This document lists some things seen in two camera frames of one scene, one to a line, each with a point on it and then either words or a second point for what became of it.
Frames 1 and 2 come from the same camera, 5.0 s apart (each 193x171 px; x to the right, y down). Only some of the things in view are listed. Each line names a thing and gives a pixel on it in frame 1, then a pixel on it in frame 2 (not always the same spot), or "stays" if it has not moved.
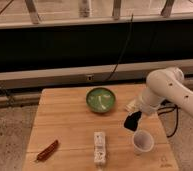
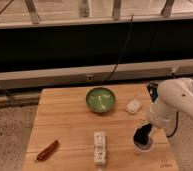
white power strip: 99,147 stays
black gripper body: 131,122 -> 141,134
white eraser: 133,106 stays
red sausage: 46,152 stays
